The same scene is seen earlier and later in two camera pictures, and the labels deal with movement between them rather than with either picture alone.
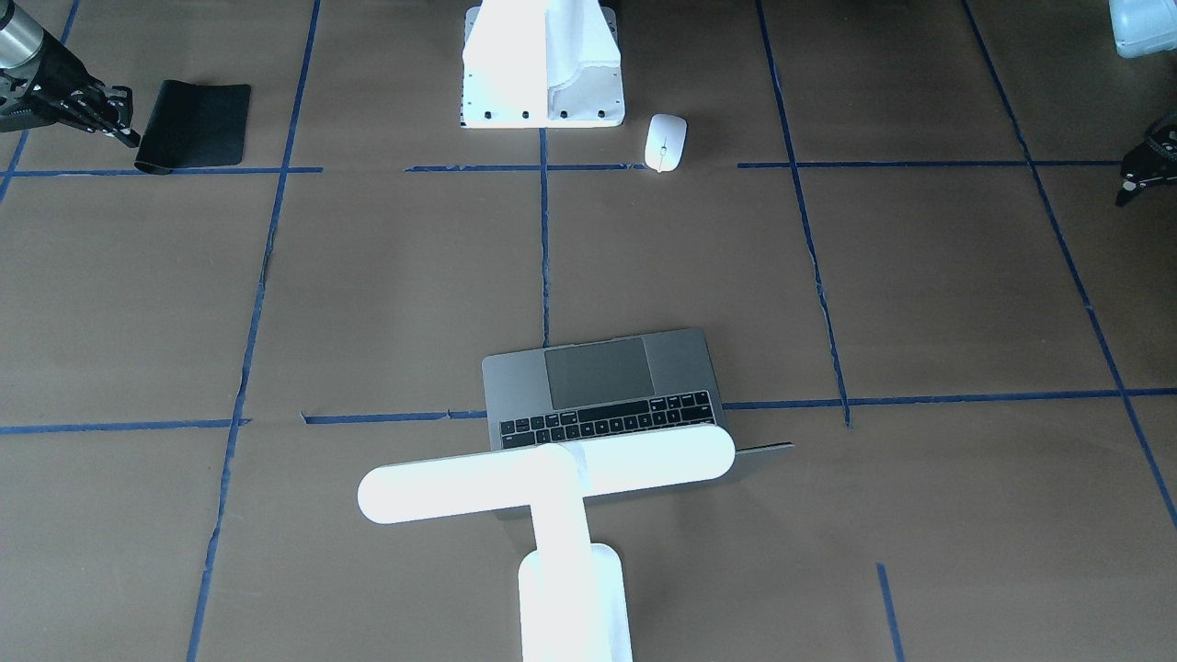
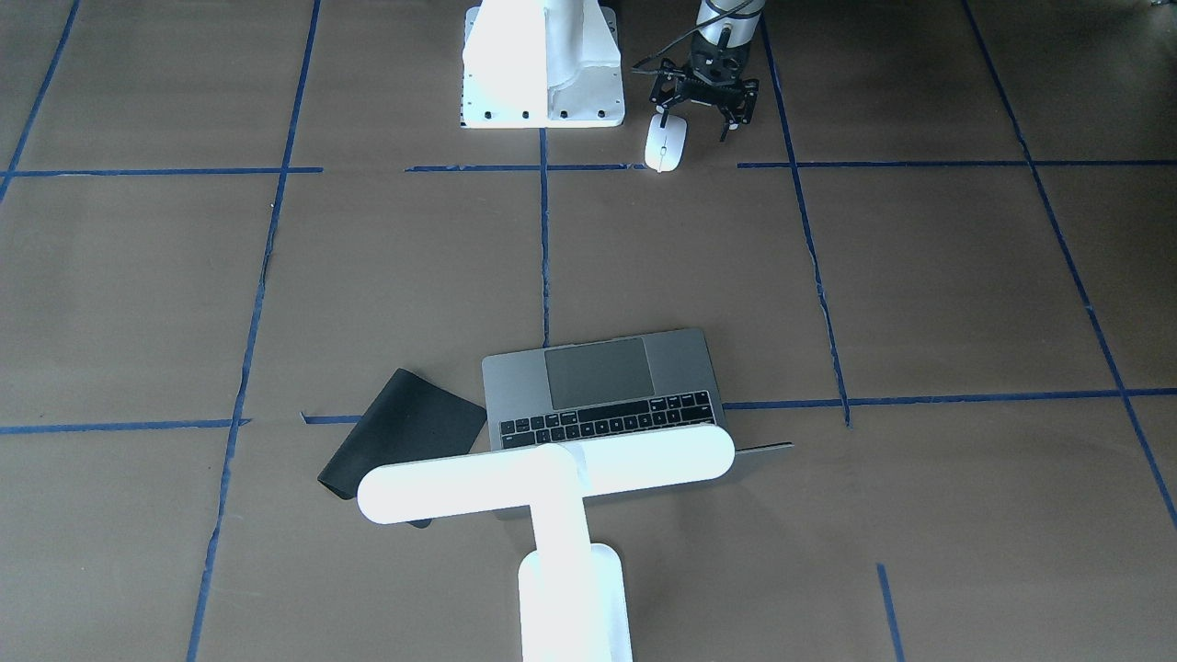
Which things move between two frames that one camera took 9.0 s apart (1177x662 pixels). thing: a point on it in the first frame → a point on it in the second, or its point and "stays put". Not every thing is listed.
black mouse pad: x=194 y=125 → x=408 y=419
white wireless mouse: x=664 y=142 stays put
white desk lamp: x=573 y=597 stays put
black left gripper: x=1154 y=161 → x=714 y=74
